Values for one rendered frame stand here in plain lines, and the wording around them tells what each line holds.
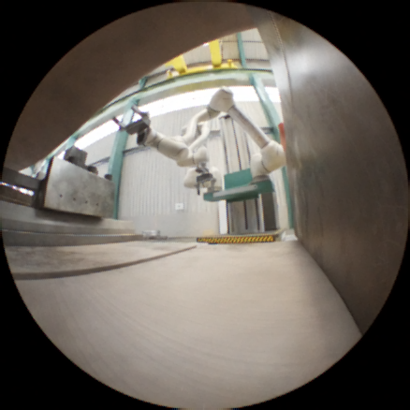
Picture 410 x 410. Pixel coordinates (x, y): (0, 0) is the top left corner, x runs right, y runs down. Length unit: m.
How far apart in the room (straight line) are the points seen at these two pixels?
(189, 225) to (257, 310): 6.91
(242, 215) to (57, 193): 1.40
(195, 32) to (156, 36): 0.10
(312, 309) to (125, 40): 0.60
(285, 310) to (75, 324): 0.19
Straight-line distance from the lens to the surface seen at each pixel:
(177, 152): 0.72
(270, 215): 1.44
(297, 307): 0.16
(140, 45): 0.48
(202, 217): 6.88
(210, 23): 0.45
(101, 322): 0.15
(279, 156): 1.05
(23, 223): 0.72
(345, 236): 0.16
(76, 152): 0.92
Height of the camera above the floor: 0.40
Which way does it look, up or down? 9 degrees up
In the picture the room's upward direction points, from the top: 3 degrees counter-clockwise
